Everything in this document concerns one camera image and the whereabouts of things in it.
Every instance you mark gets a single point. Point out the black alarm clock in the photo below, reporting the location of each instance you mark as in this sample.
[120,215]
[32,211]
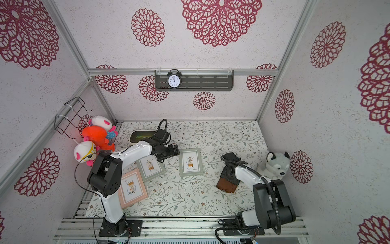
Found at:
[174,78]

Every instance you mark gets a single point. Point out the black wire basket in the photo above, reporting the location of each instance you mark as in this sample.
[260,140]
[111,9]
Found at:
[62,122]

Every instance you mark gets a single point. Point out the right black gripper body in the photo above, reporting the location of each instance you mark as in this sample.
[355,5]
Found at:
[228,177]

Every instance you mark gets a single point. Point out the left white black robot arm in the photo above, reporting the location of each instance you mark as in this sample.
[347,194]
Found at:
[106,173]

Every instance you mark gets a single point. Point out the red plush toy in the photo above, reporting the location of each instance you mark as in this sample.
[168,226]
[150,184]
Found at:
[98,136]

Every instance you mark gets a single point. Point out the white plush with yellow glasses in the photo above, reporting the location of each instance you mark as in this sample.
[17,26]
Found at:
[86,152]

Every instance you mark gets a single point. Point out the cream box with green lid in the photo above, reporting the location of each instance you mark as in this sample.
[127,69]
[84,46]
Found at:
[139,135]

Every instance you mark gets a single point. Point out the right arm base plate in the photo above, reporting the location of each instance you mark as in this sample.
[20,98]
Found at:
[235,227]

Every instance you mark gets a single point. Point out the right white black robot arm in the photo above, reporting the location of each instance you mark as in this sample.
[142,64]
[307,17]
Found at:
[272,204]

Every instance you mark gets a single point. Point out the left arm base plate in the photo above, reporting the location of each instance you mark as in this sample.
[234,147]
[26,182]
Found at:
[127,228]

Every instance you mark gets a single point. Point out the pink picture frame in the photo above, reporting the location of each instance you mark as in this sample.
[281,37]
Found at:
[132,189]

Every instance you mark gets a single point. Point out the brown cloth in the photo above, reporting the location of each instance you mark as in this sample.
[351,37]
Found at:
[226,186]

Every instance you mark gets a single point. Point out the grey husky plush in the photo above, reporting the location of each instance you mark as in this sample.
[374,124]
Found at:
[276,165]

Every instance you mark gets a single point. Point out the grey wall shelf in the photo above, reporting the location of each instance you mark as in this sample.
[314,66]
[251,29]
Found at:
[196,83]

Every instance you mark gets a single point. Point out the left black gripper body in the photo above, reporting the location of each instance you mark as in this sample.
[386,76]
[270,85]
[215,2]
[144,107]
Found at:
[168,152]

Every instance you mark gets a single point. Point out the white pink plush top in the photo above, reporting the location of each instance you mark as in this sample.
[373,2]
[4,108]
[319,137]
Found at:
[102,122]

